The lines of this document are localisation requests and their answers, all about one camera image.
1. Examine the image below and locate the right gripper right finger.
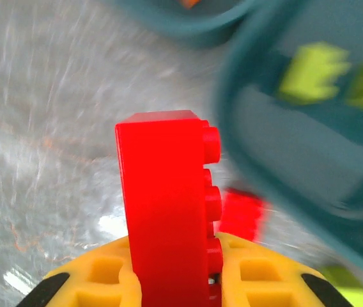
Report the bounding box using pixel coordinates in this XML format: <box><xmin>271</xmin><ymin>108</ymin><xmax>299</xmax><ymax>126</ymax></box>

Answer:
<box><xmin>215</xmin><ymin>232</ymin><xmax>352</xmax><ymax>307</ymax></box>

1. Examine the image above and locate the red lego brick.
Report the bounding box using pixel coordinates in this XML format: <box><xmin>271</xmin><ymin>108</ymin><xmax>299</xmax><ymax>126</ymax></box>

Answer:
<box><xmin>217</xmin><ymin>187</ymin><xmax>269</xmax><ymax>243</ymax></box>
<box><xmin>114</xmin><ymin>109</ymin><xmax>224</xmax><ymax>307</ymax></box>

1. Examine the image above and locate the small teal plastic bin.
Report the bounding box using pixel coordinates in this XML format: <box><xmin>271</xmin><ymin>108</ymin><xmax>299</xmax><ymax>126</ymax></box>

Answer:
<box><xmin>212</xmin><ymin>0</ymin><xmax>363</xmax><ymax>279</ymax></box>

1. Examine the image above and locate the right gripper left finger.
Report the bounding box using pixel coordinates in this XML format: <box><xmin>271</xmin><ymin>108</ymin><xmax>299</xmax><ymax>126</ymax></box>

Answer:
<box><xmin>15</xmin><ymin>235</ymin><xmax>143</xmax><ymax>307</ymax></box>

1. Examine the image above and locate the large teal plastic bin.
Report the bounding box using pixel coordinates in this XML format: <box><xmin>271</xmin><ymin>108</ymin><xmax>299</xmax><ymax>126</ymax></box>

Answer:
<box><xmin>104</xmin><ymin>0</ymin><xmax>261</xmax><ymax>49</ymax></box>

